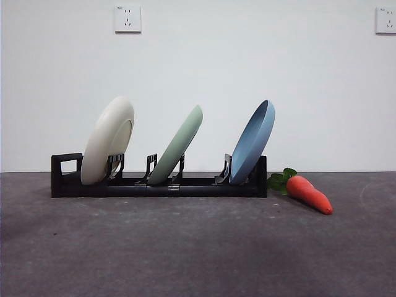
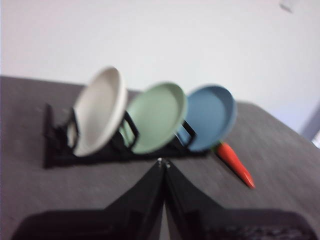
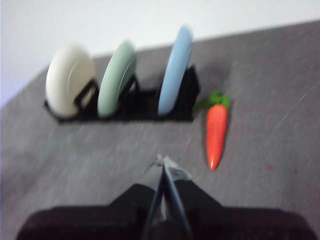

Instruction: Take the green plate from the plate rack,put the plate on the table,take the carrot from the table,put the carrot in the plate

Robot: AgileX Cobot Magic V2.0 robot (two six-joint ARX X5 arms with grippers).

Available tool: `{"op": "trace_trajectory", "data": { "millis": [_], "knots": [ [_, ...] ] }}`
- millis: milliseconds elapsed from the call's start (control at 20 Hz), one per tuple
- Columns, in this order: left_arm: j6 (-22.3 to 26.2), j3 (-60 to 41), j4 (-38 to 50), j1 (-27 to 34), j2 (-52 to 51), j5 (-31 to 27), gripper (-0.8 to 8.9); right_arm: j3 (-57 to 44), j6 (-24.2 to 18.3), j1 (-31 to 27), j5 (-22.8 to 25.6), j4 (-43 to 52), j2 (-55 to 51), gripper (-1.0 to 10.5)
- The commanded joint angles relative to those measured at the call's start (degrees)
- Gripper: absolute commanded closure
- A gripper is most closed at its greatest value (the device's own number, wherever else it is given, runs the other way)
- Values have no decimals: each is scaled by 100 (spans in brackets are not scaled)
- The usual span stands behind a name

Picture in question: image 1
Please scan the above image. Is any green plate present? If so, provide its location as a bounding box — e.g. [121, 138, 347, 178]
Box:
[146, 105, 204, 186]

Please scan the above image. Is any orange carrot with green leaves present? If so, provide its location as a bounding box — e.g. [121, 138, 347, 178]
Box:
[266, 167, 334, 215]

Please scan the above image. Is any blue plate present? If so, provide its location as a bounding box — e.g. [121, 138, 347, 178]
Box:
[228, 99, 276, 185]

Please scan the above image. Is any white plate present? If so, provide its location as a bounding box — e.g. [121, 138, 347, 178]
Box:
[80, 95, 136, 186]

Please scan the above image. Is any black plate rack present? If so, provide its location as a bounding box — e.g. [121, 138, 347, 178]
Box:
[51, 152, 267, 199]

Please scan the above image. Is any white wall socket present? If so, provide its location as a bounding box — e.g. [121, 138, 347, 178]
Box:
[375, 6, 396, 35]
[114, 4, 142, 34]

